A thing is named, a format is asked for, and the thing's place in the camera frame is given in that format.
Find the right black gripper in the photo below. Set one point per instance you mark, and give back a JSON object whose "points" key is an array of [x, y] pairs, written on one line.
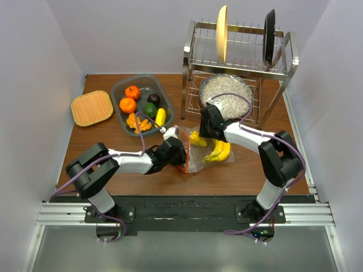
{"points": [[203, 132]]}

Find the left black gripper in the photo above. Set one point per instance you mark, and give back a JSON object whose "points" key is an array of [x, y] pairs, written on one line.
{"points": [[182, 158]]}

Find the yellow fake banana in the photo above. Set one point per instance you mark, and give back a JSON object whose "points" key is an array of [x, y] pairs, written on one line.
{"points": [[220, 153]]}

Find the clear zip top bag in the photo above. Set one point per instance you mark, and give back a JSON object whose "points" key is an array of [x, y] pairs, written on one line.
{"points": [[195, 154]]}

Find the yellow fake corn cob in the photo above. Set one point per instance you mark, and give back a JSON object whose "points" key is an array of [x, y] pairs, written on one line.
{"points": [[160, 117]]}

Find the orange fake food piece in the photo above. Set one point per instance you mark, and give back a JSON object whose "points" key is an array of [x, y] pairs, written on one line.
{"points": [[137, 125]]}

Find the green fake lime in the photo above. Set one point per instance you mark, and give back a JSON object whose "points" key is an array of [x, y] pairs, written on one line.
{"points": [[150, 109]]}

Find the dark purple fake plum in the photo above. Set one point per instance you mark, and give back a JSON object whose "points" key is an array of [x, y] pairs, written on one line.
{"points": [[154, 98]]}

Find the orange fake fruit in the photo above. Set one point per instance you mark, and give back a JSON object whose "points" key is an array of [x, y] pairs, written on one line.
{"points": [[127, 105]]}

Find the small orange fake pumpkin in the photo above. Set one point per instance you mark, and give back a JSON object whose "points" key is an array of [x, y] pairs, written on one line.
{"points": [[133, 92]]}

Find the yellow fake squash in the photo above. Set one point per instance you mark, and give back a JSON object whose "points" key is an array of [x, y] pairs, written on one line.
{"points": [[195, 139]]}

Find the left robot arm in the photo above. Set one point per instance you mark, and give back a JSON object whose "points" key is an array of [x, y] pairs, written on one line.
{"points": [[91, 171]]}

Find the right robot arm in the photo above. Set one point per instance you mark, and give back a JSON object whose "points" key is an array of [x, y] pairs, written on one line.
{"points": [[280, 158]]}

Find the clear plastic container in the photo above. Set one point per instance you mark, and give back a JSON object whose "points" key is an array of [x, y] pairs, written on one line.
{"points": [[148, 85]]}

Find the steel dish rack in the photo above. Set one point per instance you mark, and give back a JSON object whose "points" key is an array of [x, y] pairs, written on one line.
{"points": [[244, 59]]}

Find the woven bamboo coaster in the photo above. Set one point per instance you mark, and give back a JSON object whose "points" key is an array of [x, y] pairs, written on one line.
{"points": [[91, 108]]}

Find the beige wooden plate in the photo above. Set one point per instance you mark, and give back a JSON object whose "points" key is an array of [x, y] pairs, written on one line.
{"points": [[222, 33]]}

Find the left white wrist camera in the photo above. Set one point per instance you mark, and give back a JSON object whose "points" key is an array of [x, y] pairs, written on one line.
{"points": [[171, 132]]}

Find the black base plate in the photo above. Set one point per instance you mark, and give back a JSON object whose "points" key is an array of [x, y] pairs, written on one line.
{"points": [[191, 213]]}

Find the aluminium rail frame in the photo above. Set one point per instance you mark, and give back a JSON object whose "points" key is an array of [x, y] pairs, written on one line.
{"points": [[64, 240]]}

